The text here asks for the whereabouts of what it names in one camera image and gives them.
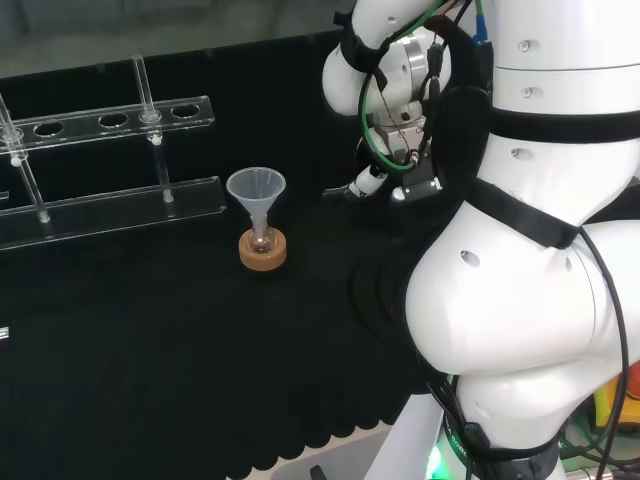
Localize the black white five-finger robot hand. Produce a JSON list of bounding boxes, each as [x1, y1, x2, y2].
[[348, 136, 390, 200]]

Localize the clear plastic funnel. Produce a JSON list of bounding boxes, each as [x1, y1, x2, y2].
[[225, 167, 288, 237]]

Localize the clear acrylic funnel stand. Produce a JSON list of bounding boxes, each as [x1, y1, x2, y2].
[[0, 54, 229, 252]]

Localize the clear round-bottom flask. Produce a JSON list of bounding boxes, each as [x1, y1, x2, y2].
[[247, 219, 277, 254]]

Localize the black bench cloth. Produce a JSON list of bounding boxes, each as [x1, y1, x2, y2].
[[0, 28, 481, 475]]

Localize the yellow stop button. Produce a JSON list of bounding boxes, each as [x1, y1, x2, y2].
[[591, 372, 640, 434]]

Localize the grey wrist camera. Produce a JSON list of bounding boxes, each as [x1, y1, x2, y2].
[[390, 174, 444, 204]]

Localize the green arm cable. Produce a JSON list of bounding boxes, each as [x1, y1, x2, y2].
[[360, 0, 485, 174]]

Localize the brown cork ring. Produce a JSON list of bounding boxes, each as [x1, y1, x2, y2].
[[238, 230, 289, 274]]

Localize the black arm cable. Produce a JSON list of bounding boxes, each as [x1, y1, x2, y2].
[[577, 223, 632, 454]]

